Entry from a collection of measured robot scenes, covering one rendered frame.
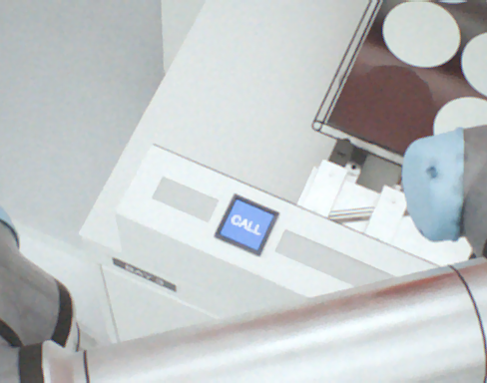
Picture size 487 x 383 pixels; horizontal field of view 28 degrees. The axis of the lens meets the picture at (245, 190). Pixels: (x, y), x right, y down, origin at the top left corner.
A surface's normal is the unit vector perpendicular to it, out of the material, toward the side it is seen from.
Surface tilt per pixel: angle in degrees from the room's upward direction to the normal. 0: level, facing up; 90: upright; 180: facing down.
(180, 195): 0
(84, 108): 0
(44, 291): 58
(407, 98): 0
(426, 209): 90
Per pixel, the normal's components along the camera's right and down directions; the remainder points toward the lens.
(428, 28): 0.06, -0.39
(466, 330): 0.11, -0.10
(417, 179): -0.97, 0.19
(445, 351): 0.17, 0.21
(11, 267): 0.80, -0.54
